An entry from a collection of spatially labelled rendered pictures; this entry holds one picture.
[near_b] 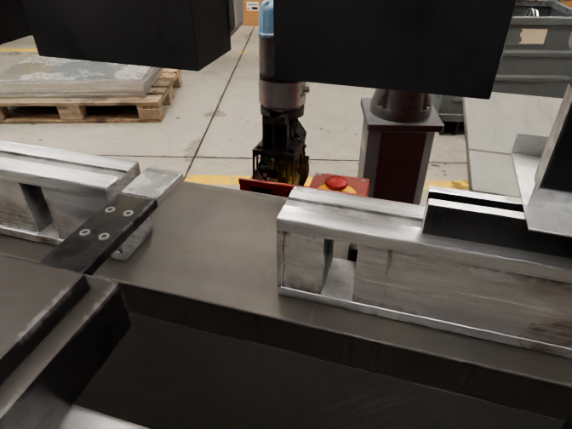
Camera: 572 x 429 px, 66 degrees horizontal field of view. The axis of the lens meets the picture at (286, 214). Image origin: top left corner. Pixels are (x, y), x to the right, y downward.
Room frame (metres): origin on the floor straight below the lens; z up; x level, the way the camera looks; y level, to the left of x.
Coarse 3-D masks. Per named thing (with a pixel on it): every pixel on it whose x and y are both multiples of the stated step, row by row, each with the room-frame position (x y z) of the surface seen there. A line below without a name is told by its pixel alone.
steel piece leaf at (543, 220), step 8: (528, 208) 0.29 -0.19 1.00; (536, 208) 0.29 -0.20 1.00; (528, 216) 0.28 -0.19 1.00; (536, 216) 0.28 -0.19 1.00; (544, 216) 0.28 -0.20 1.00; (552, 216) 0.28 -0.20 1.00; (560, 216) 0.28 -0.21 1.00; (568, 216) 0.28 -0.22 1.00; (528, 224) 0.27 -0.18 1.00; (536, 224) 0.27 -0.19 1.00; (544, 224) 0.27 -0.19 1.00; (552, 224) 0.27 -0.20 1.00; (560, 224) 0.27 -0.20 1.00; (568, 224) 0.27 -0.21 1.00; (544, 232) 0.26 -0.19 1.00; (552, 232) 0.26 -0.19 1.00; (560, 232) 0.26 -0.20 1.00; (568, 232) 0.26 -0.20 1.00
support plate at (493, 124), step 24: (504, 96) 0.54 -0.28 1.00; (528, 96) 0.54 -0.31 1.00; (480, 120) 0.47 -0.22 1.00; (504, 120) 0.47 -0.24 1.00; (528, 120) 0.47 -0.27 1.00; (552, 120) 0.47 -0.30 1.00; (480, 144) 0.40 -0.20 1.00; (504, 144) 0.40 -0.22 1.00; (480, 168) 0.36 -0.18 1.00; (504, 168) 0.36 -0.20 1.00; (480, 192) 0.32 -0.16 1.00; (504, 192) 0.31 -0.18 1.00
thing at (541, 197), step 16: (560, 112) 0.29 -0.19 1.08; (560, 128) 0.28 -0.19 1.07; (560, 144) 0.28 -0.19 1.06; (544, 160) 0.29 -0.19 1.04; (560, 160) 0.28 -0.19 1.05; (544, 176) 0.28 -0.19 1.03; (560, 176) 0.28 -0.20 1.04; (544, 192) 0.29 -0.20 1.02; (560, 192) 0.28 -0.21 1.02; (544, 208) 0.29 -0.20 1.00; (560, 208) 0.28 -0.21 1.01
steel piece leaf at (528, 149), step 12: (516, 144) 0.38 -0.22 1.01; (528, 144) 0.38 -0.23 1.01; (540, 144) 0.38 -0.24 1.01; (516, 156) 0.37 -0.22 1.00; (528, 156) 0.37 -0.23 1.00; (540, 156) 0.37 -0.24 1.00; (516, 168) 0.35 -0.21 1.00; (528, 168) 0.35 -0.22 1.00; (528, 180) 0.33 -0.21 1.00; (528, 192) 0.31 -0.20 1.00
